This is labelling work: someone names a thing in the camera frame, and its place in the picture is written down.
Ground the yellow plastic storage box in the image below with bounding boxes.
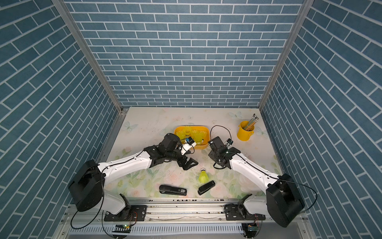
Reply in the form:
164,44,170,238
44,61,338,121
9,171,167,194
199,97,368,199
174,125,210,150

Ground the yellow shuttlecock small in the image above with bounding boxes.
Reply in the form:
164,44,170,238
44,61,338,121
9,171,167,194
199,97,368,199
191,130,207,145

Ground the small black stapler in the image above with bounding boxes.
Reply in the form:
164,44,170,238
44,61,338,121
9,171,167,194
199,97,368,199
198,180,216,196

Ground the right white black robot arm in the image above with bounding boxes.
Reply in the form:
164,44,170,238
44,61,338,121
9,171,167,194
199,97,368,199
209,137,318,228

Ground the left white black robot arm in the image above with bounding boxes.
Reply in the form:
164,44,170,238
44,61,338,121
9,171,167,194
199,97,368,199
68,133,198,215

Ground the yellow pen cup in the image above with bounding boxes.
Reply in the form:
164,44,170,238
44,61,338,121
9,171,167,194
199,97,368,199
237,121,254,141

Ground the large black stapler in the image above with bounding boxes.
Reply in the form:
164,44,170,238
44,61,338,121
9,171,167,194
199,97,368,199
159,185,187,196

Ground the bundle of pencils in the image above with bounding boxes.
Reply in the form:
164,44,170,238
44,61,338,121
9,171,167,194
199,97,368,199
243,114,259,131

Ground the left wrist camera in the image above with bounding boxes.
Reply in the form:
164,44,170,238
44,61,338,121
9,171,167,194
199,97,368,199
181,137,197,155

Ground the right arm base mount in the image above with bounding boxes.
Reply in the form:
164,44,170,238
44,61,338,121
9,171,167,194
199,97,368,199
223,194,268,221

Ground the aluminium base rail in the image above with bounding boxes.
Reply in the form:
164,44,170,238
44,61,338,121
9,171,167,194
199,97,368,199
61,197,309,225

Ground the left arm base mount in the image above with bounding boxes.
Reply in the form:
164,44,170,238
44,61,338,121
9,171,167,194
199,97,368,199
96,192,147,222

